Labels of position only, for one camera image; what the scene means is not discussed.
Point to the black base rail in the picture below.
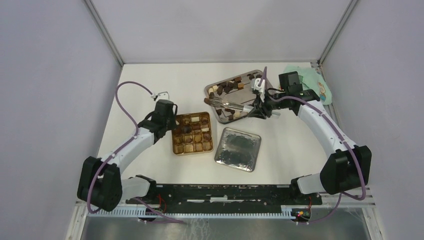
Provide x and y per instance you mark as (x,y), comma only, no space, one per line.
(227,199)

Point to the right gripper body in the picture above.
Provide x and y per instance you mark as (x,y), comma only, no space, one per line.
(268,106)

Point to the green printed cloth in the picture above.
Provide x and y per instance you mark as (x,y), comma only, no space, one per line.
(312,79)

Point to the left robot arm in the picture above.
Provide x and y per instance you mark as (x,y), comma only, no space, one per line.
(101,182)

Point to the silver box lid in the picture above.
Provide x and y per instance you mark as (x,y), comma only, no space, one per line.
(238,149)

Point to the gold chocolate box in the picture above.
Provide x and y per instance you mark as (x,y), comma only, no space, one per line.
(193,134)

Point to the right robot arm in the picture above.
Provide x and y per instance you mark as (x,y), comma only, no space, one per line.
(347,168)

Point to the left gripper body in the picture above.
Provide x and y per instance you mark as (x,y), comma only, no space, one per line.
(171,123)

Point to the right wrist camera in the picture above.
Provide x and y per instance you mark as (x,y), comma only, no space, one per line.
(258,87)

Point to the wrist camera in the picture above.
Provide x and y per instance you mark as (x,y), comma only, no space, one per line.
(258,87)
(163,95)

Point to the steel tray with chocolates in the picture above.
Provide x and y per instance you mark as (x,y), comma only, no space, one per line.
(236,89)

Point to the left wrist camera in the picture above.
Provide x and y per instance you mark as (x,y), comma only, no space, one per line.
(163,95)

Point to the metal serving tongs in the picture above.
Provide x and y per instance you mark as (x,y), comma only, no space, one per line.
(223,103)

